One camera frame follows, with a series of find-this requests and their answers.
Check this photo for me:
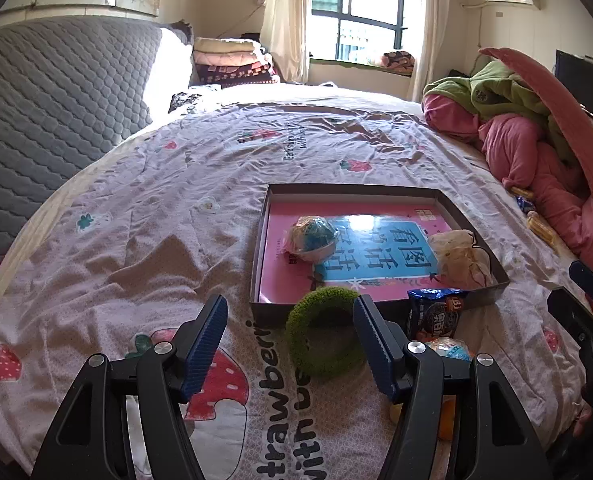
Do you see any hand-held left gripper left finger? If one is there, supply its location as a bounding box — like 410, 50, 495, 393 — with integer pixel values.
30, 294, 228, 480

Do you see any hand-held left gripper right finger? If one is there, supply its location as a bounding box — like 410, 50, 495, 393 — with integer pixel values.
353, 295, 552, 480

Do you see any blue white toy ball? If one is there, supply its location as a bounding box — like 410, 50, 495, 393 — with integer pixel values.
424, 337, 472, 363

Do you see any green fuzzy ring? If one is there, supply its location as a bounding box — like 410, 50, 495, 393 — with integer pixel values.
285, 287, 372, 380

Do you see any shallow cardboard box pink base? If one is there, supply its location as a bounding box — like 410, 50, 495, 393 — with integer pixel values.
249, 183, 511, 331

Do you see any orange fruit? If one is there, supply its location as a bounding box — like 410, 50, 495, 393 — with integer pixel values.
437, 396, 458, 442

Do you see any blue red toy ball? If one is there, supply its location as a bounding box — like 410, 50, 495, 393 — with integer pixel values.
284, 215, 338, 263

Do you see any dark blue snack packet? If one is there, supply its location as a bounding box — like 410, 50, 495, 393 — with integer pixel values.
407, 288, 470, 343

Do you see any crumpled clear plastic bag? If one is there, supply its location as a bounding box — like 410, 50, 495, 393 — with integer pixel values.
428, 229, 495, 291

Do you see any black television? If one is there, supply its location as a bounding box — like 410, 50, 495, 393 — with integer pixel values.
555, 50, 593, 130

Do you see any green fleece blanket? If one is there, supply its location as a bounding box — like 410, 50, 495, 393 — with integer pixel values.
423, 60, 590, 191

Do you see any black white patterned cloth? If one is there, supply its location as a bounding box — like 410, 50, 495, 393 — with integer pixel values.
169, 91, 203, 112

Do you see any dark patterned folded blanket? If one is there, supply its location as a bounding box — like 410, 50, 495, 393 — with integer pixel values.
196, 62, 281, 86

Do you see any grey quilted headboard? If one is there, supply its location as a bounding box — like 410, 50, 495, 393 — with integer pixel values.
0, 16, 164, 306

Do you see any patterned blanket on sill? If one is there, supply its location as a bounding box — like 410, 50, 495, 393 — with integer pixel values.
381, 51, 416, 76

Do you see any pink folded blanket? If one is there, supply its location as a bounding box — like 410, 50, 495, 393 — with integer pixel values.
194, 52, 268, 67

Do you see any cream folded blanket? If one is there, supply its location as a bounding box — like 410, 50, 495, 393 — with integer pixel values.
194, 37, 260, 56

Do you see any cream curtain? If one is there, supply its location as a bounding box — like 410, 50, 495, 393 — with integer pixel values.
260, 0, 312, 83
407, 0, 452, 103

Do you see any window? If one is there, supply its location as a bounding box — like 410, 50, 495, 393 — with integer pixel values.
309, 0, 410, 63

